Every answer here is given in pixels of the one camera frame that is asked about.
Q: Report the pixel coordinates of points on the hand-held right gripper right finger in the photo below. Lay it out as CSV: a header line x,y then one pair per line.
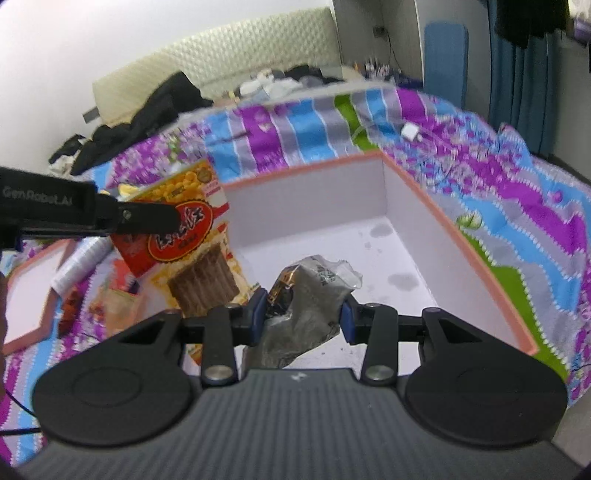
x,y
347,323

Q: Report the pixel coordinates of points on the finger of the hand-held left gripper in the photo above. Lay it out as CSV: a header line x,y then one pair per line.
x,y
147,217

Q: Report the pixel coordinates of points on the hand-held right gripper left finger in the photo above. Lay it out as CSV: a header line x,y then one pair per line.
x,y
256,318

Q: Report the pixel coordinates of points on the grey clear snack packet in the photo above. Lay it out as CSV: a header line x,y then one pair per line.
x,y
309,309

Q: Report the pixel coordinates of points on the yellow and red snack packet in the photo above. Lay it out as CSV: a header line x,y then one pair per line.
x,y
194,258

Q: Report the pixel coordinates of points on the pink cardboard box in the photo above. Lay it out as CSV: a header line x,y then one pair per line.
x,y
369,240

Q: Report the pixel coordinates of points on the white ribbed roll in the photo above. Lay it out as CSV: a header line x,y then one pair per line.
x,y
81,265

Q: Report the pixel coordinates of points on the pink box lid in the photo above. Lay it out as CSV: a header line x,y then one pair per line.
x,y
32,295

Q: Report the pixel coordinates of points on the tan snack packet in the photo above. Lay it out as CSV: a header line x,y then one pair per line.
x,y
115,314

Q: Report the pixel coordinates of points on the black jacket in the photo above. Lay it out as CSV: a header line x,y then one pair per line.
x,y
157,101

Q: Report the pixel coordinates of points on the cream quilted headboard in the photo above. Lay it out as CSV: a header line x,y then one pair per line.
x,y
231,46

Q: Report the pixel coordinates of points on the pile of clothes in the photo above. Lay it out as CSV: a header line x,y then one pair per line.
x,y
286,81

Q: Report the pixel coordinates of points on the white charger plug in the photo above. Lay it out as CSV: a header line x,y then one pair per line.
x,y
409,131

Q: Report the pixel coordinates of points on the purple floral printed blanket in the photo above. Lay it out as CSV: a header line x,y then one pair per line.
x,y
508,194

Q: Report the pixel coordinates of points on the blue padded board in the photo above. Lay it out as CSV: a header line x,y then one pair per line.
x,y
445,60

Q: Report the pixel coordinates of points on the blue curtain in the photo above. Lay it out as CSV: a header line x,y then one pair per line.
x,y
531,92

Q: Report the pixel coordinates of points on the dark hanging garment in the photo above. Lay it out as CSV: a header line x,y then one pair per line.
x,y
531,21

